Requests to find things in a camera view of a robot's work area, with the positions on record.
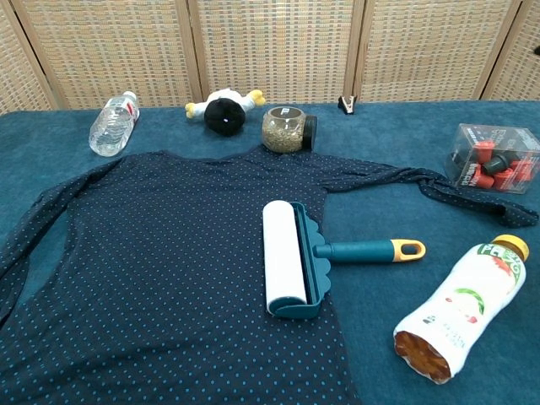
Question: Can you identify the clear plastic water bottle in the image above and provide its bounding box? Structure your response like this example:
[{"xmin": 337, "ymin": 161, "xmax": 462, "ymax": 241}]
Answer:
[{"xmin": 88, "ymin": 90, "xmax": 141, "ymax": 158}]

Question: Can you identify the white juice bottle yellow cap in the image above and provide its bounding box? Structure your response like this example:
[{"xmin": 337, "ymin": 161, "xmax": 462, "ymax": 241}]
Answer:
[{"xmin": 392, "ymin": 235, "xmax": 531, "ymax": 385}]

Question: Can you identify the black and white plush toy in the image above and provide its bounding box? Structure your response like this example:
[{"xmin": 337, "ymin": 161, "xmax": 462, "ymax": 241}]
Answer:
[{"xmin": 184, "ymin": 87, "xmax": 266, "ymax": 138}]

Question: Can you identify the black and white clip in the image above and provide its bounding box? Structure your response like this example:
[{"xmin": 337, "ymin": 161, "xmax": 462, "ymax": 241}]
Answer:
[{"xmin": 337, "ymin": 94, "xmax": 359, "ymax": 115}]

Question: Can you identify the navy polka dot shirt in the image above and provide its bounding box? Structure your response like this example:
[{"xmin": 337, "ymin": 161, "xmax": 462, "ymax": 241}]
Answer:
[{"xmin": 0, "ymin": 145, "xmax": 540, "ymax": 405}]

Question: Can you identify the blue carpeted table top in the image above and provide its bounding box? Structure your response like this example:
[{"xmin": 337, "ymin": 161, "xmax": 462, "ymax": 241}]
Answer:
[{"xmin": 0, "ymin": 100, "xmax": 540, "ymax": 405}]

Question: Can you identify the woven bamboo folding screen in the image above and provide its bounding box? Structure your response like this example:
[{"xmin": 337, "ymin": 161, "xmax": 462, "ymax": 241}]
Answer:
[{"xmin": 0, "ymin": 0, "xmax": 540, "ymax": 116}]

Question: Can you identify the clear box with red pieces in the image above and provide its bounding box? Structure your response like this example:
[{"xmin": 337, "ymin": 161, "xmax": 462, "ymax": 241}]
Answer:
[{"xmin": 444, "ymin": 122, "xmax": 540, "ymax": 195}]

